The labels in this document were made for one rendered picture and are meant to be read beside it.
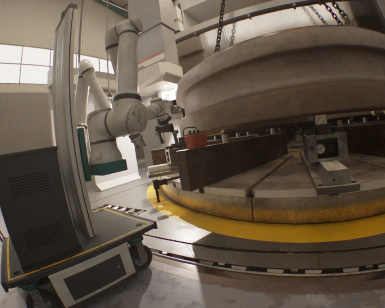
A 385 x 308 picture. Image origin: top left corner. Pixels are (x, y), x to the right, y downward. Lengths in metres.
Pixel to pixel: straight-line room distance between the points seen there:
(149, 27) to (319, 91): 4.70
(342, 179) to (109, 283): 1.50
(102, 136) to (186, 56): 5.65
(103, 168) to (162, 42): 4.50
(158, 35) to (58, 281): 5.24
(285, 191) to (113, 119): 1.26
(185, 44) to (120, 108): 5.80
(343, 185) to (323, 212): 0.35
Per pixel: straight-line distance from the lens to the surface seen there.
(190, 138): 1.84
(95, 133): 1.06
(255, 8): 6.13
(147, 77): 4.68
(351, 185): 1.41
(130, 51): 1.15
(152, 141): 7.10
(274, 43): 2.18
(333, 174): 1.39
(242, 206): 1.76
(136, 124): 0.94
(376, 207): 1.83
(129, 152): 5.15
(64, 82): 1.20
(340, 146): 1.71
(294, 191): 1.56
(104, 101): 1.60
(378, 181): 1.73
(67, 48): 1.30
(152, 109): 1.25
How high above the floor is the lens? 0.76
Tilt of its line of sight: 4 degrees down
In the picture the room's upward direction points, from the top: 8 degrees counter-clockwise
